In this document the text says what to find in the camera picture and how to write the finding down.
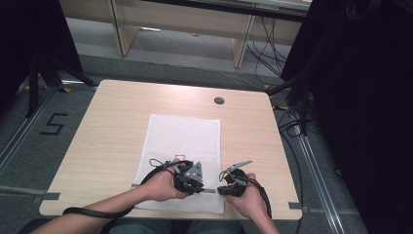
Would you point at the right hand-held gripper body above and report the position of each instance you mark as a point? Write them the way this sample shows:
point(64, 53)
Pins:
point(238, 182)

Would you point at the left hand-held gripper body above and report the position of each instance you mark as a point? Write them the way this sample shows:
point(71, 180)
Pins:
point(190, 174)

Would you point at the white mesh laundry bag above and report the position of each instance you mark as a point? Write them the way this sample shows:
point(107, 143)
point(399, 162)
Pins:
point(183, 139)

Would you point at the person's right hand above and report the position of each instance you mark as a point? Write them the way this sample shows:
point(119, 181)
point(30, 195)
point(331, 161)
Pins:
point(250, 203)

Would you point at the person's left hand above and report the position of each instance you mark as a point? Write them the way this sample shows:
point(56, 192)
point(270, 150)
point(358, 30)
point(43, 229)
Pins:
point(160, 188)

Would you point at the grey tape strip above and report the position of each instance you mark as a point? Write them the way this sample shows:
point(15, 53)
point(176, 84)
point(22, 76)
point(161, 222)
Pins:
point(47, 196)
point(294, 205)

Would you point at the black metal stand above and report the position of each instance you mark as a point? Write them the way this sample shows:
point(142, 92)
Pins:
point(300, 94)
point(35, 81)

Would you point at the black curtain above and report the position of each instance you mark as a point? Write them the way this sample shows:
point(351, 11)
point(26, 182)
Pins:
point(29, 35)
point(360, 107)

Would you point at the black tape floor mark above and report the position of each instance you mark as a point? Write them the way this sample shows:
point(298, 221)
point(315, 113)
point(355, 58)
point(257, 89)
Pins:
point(53, 124)

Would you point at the aluminium floor rail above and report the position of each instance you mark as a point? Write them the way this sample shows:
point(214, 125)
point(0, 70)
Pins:
point(22, 131)
point(319, 182)

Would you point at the wooden desk frame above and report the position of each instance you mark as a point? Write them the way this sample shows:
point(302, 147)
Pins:
point(181, 19)

